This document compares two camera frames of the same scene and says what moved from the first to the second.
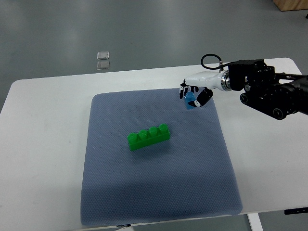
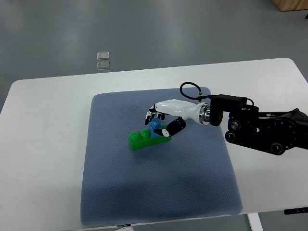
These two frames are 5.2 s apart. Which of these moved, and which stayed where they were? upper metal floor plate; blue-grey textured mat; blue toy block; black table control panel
Moved: blue toy block
Stayed: black table control panel; upper metal floor plate; blue-grey textured mat
